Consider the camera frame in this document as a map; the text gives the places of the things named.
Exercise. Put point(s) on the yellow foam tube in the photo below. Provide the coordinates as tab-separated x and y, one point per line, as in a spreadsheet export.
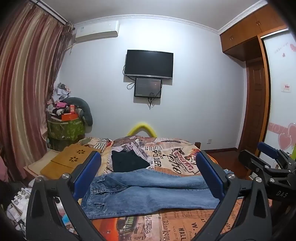
143	129

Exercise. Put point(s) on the grey long pillow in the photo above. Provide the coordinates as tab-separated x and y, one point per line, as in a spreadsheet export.
83	109

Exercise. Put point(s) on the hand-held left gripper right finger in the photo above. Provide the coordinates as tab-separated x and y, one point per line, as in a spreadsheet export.
209	176

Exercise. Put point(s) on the small black wall monitor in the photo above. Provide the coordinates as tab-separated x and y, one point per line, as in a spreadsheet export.
148	87

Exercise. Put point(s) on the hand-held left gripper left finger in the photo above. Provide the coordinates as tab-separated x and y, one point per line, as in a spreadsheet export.
89	170

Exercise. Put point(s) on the black folded garment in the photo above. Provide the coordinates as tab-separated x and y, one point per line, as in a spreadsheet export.
128	161

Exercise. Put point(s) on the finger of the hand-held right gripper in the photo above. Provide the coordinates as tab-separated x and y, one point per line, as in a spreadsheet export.
269	149
252	162

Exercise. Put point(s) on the wooden overhead cabinet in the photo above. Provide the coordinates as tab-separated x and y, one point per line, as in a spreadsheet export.
247	30

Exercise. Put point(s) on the wooden lap table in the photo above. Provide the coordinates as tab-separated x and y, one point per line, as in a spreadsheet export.
69	158

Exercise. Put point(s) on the black wall television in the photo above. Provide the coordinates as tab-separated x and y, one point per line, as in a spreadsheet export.
149	63

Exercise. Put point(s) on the striped red curtain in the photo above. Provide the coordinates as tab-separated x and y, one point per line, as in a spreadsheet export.
25	92

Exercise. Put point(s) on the pile of clothes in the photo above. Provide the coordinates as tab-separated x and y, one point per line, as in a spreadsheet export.
59	97

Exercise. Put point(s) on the white air conditioner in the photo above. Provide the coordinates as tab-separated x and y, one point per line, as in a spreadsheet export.
96	31

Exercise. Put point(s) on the white wall socket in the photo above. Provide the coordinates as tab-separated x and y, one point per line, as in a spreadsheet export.
209	141

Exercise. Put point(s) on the green camouflage storage box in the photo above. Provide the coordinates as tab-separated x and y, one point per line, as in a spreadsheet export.
66	131

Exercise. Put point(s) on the blue denim pants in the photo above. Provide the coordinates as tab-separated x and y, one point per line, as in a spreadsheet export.
143	192

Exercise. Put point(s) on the white wardrobe door with hearts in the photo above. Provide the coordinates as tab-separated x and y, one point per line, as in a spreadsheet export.
282	92

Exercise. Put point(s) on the pile of papers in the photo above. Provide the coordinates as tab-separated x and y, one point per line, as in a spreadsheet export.
17	206

